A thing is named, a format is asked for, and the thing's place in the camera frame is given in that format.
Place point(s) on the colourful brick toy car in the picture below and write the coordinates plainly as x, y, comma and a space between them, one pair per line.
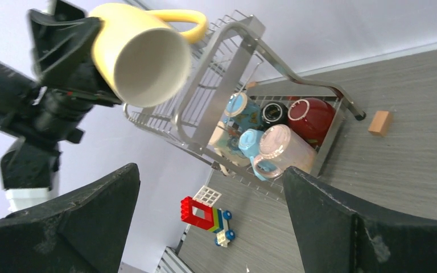
208, 218

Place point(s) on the pale pink marbled mug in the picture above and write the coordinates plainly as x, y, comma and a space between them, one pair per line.
280, 148

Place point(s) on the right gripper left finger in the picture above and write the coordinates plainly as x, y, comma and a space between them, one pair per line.
84, 230

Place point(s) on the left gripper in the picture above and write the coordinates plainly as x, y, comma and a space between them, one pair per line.
50, 112

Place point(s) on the black cup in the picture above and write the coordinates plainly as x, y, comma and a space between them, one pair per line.
274, 113

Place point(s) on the yellow cup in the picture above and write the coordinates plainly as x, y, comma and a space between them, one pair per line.
145, 55

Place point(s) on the blue patterned mug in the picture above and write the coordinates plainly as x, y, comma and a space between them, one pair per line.
243, 111

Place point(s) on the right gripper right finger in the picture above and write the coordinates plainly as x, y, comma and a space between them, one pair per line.
339, 232

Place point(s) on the beige patterned mug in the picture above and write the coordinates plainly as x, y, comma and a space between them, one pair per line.
225, 141

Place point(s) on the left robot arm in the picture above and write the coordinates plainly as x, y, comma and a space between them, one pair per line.
30, 171

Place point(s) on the white grid brick piece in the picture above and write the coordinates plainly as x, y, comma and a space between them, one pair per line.
207, 196

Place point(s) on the light blue mug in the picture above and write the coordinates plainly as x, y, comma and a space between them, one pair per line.
249, 145

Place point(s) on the small wooden block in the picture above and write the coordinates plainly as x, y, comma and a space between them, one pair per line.
380, 123

